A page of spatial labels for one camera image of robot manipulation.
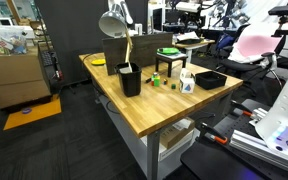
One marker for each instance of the black marker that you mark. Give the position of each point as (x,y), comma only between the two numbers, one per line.
(148,80)

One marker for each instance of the black trash bin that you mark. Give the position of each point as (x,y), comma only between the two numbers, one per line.
(130,85)

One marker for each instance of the small multicoloured puzzle cube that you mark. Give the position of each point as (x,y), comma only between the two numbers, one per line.
(165,81)

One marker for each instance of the small green cube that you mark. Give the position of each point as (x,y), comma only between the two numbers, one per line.
(173,86)

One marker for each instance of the small black stool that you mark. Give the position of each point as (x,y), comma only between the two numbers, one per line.
(169,70)

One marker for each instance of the white open carton box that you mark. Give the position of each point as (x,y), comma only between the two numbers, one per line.
(186,86)

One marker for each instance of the dark wooden backboard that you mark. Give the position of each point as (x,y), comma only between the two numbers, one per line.
(147,46)

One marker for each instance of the green plate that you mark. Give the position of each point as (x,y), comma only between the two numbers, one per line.
(168,51)

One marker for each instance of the yellow plate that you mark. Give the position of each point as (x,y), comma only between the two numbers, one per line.
(98,62)

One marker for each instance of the small cardboard box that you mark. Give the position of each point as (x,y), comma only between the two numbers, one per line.
(175,135)

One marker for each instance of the wooden work table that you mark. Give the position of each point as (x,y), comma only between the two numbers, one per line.
(152,156)

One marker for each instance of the black rectangular tray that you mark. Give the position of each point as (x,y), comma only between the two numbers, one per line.
(210,81)

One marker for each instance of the background wooden desk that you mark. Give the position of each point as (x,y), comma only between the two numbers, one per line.
(197,43)

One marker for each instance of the black partition panel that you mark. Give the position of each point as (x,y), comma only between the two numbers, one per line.
(74,33)

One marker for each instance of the blue backpack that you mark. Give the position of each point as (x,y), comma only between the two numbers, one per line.
(225,41)

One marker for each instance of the black office chair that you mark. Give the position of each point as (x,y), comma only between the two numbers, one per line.
(237,65)

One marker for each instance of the black perforated robot table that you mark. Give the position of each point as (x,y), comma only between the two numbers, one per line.
(210,163)

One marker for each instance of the orange floor mat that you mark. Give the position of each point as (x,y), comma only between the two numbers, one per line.
(34,115)

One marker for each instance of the purple tape roll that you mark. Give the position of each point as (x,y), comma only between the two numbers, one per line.
(26,111)

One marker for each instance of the pink cloth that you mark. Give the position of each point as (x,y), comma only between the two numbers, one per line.
(255,45)

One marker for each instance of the large cardboard box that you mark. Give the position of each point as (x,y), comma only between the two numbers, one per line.
(14,76)

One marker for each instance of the clear plastic storage bin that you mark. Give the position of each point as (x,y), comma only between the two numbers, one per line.
(4,41)

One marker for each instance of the aluminium profile rail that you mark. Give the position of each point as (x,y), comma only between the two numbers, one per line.
(250,141)

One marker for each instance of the black camera on stand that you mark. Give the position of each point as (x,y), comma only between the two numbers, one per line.
(282,9)

